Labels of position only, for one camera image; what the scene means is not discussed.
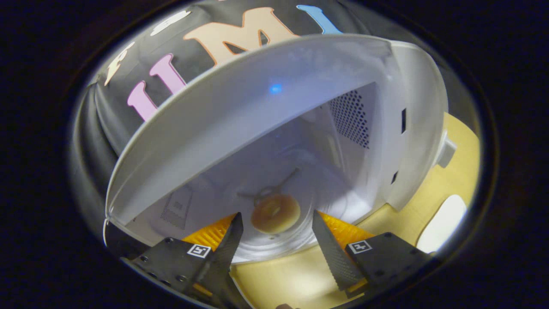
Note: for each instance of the white microwave oven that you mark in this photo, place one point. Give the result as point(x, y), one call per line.
point(257, 111)

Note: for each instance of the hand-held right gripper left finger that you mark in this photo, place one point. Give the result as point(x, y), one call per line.
point(229, 244)

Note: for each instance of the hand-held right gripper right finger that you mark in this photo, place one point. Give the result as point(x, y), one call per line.
point(330, 253)

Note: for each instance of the black backdrop cloth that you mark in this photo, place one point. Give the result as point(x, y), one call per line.
point(107, 111)

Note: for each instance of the glass microwave turntable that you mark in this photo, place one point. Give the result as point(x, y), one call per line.
point(279, 246)

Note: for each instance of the brown doughnut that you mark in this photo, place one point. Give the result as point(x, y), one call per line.
point(261, 221)

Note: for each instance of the white square plate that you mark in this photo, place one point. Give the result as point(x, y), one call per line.
point(441, 223)

